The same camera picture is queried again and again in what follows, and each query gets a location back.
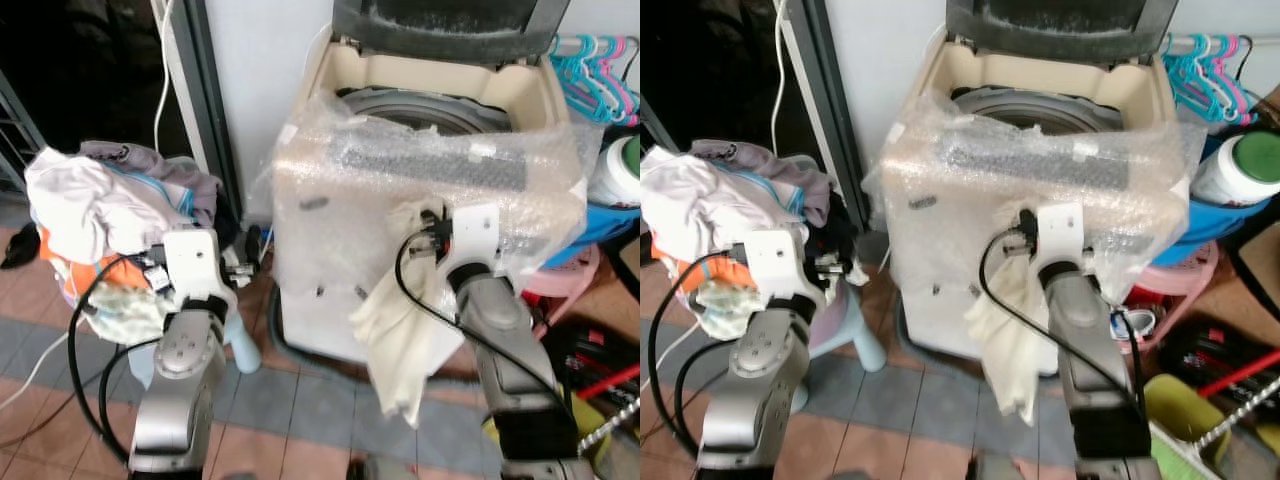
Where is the white bottle with green cap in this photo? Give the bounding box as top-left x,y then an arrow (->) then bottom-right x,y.
588,134 -> 641,208
1188,129 -> 1280,208

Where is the cream top-loading washing machine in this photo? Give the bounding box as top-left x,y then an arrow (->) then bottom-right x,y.
268,0 -> 597,367
878,0 -> 1205,379

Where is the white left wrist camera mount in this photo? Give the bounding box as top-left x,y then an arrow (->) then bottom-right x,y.
162,228 -> 222,302
744,230 -> 803,301

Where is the blue plastic basin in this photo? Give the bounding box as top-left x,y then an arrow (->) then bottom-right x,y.
1184,194 -> 1280,269
544,198 -> 641,269

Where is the grey door frame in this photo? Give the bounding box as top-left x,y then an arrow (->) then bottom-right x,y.
778,0 -> 873,233
150,0 -> 247,219

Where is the white garment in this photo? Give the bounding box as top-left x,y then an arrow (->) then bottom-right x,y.
24,147 -> 197,267
640,146 -> 803,265

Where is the light blue plastic stool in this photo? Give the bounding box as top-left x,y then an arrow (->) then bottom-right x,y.
128,288 -> 263,389
798,284 -> 888,373

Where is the silver flexible hose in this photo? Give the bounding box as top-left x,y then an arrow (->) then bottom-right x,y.
1194,374 -> 1280,453
578,394 -> 641,449

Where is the clear bubble wrap sheet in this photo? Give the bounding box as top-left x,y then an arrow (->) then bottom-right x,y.
268,94 -> 593,306
864,94 -> 1207,309

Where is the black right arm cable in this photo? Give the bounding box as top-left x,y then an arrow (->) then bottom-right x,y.
978,228 -> 1149,413
394,228 -> 573,416

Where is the dark grey washer lid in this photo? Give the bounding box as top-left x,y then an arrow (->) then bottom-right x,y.
944,0 -> 1183,67
330,0 -> 574,67

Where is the teal and pink hangers bunch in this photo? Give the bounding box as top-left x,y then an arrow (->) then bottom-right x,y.
546,34 -> 641,128
1158,33 -> 1259,127

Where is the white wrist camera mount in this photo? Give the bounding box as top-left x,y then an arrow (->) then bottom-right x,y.
1034,203 -> 1087,269
744,230 -> 803,301
162,228 -> 222,302
449,203 -> 502,271

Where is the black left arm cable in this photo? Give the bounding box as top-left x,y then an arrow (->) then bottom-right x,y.
646,252 -> 749,459
66,256 -> 166,463

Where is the white floor cable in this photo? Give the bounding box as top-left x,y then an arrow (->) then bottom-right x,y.
0,328 -> 73,413
652,318 -> 709,375

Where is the pale patterned cloth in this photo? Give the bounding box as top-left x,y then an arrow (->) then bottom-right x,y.
692,276 -> 769,343
84,278 -> 169,347

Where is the cream cloth garment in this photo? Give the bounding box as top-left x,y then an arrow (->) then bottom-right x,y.
349,198 -> 463,428
964,205 -> 1053,428

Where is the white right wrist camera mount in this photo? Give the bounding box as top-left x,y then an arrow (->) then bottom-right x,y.
1034,203 -> 1087,269
449,203 -> 502,271

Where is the red broom handle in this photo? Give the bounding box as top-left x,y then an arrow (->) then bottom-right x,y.
1194,348 -> 1280,399
572,362 -> 641,403

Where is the orange garment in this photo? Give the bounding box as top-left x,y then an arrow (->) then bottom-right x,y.
38,224 -> 153,303
648,232 -> 753,303

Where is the white hanging wall cable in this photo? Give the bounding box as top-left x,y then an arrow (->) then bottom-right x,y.
152,0 -> 179,153
768,0 -> 793,153

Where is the grey garment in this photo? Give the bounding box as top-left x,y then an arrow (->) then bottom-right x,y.
78,139 -> 225,229
688,137 -> 835,229

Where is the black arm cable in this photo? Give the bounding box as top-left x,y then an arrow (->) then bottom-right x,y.
646,252 -> 749,459
978,228 -> 1149,413
66,256 -> 166,463
394,228 -> 573,416

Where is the black and red case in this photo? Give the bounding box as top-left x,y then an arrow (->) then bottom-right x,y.
1158,322 -> 1280,399
544,318 -> 641,403

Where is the small metal can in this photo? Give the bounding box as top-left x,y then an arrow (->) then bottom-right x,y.
1110,306 -> 1163,343

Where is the grey metal rack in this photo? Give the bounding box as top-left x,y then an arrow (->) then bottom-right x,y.
0,68 -> 47,193
640,98 -> 683,153

